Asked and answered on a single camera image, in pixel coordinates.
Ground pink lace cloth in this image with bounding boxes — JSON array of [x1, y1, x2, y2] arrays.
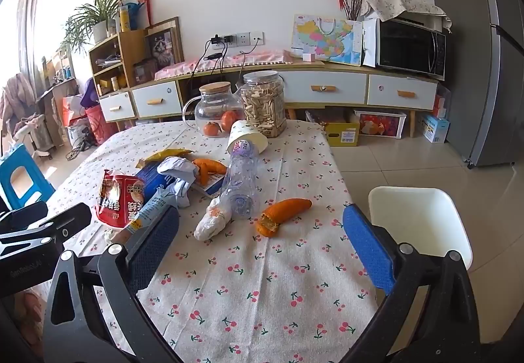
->
[[155, 48, 293, 79]]

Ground green potted plant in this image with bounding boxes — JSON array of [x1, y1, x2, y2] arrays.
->
[[61, 0, 134, 52]]

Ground grey refrigerator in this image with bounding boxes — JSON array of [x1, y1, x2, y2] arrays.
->
[[421, 0, 524, 169]]

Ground floral cloth cover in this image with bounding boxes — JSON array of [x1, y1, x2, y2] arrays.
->
[[360, 0, 453, 33]]

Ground glass teapot with bamboo lid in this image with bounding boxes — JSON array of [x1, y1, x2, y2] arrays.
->
[[182, 82, 246, 138]]

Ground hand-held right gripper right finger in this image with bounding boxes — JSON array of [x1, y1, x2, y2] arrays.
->
[[338, 203, 481, 363]]

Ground wooden shelf unit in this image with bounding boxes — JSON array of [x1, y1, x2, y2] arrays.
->
[[88, 29, 150, 97]]

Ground clear storage box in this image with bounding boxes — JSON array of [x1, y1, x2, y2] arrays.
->
[[432, 86, 451, 118]]

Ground clear plastic snack jar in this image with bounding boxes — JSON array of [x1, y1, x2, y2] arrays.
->
[[238, 70, 287, 139]]

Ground blue plastic stool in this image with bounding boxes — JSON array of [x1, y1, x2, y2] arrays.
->
[[0, 144, 56, 212]]

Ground orange carrot toy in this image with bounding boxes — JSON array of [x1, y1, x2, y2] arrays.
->
[[192, 158, 228, 185], [256, 198, 312, 237]]

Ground yellow cardboard box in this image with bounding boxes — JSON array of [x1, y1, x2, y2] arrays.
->
[[323, 121, 361, 147]]

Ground clear plastic bottle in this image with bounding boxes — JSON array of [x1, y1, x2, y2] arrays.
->
[[219, 142, 261, 220]]

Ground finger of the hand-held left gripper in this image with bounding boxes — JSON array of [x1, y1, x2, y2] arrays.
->
[[0, 202, 93, 258], [0, 200, 49, 226]]

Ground red snack bag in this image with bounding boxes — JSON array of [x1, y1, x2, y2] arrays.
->
[[96, 169, 147, 228]]

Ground white paper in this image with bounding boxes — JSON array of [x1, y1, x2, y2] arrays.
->
[[157, 156, 201, 208]]

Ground yellow snack wrapper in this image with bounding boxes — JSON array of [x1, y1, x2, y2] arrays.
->
[[137, 148, 195, 167]]

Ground black microwave oven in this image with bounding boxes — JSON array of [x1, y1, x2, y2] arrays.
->
[[374, 18, 448, 80]]

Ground white wooden tv cabinet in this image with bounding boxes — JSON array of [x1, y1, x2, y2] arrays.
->
[[98, 60, 439, 138]]

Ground purple bag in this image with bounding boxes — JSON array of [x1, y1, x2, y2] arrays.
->
[[80, 76, 101, 110]]

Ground colourful map bag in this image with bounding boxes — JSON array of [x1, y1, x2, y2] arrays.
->
[[290, 14, 364, 67]]

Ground white storage bin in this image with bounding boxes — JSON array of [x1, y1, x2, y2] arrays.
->
[[354, 109, 407, 140]]

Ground white plastic bin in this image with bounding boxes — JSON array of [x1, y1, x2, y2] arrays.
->
[[367, 185, 473, 271]]

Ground dried branches bunch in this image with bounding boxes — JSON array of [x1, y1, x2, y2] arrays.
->
[[342, 0, 375, 22]]

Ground white plastic wrapper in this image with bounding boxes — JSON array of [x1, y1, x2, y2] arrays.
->
[[193, 197, 232, 241]]

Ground grey curtain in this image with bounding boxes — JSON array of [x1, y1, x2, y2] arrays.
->
[[16, 0, 44, 81]]

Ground blue watering can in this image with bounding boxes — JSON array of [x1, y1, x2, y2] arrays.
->
[[125, 3, 146, 30]]

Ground white paper cup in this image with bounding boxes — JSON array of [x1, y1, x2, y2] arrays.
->
[[226, 120, 270, 153]]

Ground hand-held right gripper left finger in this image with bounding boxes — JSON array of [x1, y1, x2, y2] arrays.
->
[[43, 205, 183, 363]]

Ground red shopping bag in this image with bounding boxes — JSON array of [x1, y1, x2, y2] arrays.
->
[[84, 105, 109, 144]]

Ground black charger cables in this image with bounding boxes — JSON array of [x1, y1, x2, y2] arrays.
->
[[188, 37, 263, 102]]

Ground blue white carton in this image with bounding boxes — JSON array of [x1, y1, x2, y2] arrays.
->
[[421, 113, 451, 143]]

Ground framed cat picture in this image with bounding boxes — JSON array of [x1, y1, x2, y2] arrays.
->
[[145, 17, 185, 69]]

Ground dark blue paper box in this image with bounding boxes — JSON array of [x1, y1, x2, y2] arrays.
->
[[135, 162, 224, 198]]

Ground white wall socket panel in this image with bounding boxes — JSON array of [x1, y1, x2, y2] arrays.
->
[[211, 32, 265, 48]]

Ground cherry print tablecloth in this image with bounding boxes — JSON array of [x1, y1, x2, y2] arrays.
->
[[45, 119, 379, 363]]

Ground pile of clothes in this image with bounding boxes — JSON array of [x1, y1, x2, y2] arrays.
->
[[0, 74, 39, 130]]

